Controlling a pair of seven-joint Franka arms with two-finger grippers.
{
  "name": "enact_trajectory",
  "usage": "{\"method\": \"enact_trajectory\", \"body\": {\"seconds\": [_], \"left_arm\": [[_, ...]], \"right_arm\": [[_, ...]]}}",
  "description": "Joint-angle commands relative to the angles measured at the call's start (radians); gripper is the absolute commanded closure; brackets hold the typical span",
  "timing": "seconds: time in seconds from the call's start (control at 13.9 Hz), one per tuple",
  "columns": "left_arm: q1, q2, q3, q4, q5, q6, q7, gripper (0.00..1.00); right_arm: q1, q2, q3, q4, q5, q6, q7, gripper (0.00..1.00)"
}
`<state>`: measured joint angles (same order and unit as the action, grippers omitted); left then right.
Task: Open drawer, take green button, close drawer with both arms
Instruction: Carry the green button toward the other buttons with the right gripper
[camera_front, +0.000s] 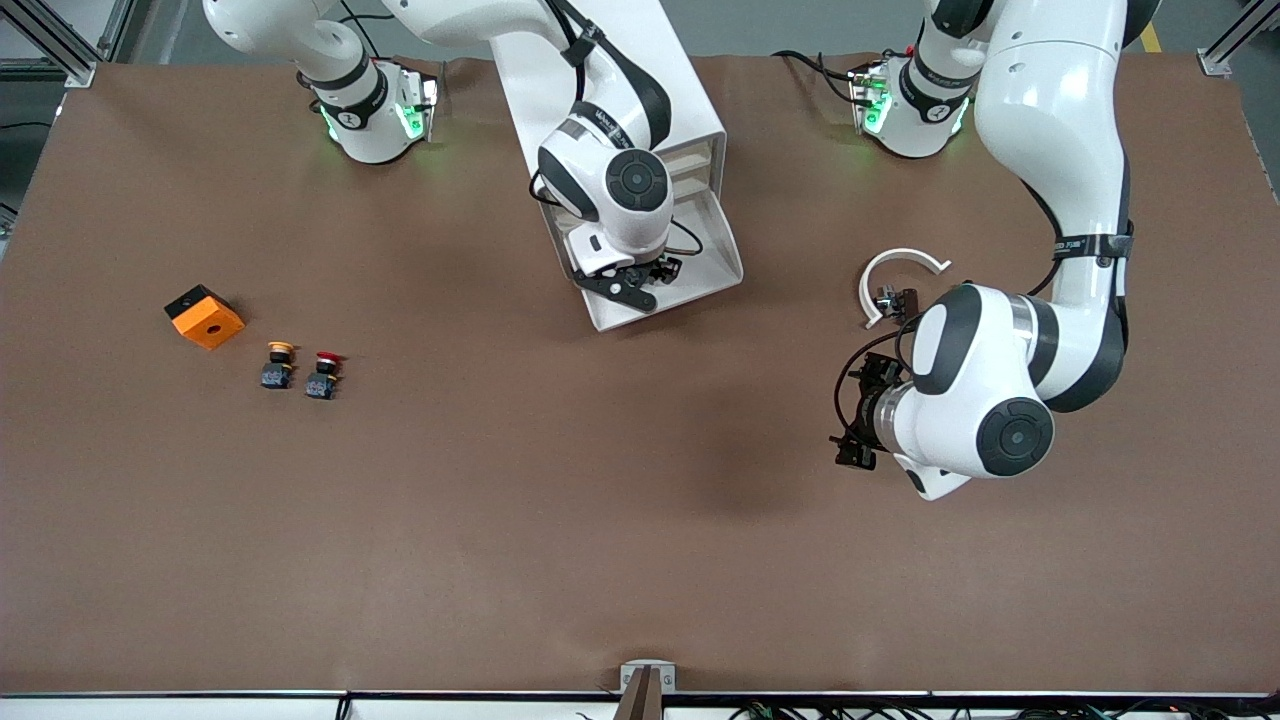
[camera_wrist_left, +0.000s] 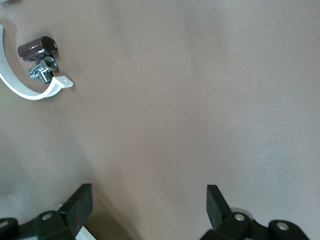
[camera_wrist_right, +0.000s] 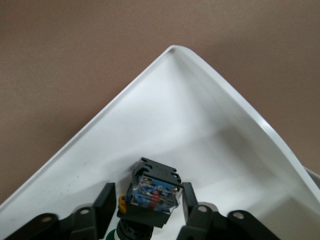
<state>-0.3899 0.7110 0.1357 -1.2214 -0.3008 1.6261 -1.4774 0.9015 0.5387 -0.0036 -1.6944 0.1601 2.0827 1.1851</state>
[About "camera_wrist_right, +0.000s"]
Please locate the green push button switch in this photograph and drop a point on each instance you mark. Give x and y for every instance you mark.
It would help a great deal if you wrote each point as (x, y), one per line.
(152, 195)

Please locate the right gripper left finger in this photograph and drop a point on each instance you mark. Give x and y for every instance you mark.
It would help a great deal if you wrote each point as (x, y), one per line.
(87, 222)

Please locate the white plastic tray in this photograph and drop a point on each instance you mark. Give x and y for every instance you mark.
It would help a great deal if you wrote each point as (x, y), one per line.
(162, 112)

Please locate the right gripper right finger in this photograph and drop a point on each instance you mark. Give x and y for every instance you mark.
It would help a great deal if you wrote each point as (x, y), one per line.
(207, 222)

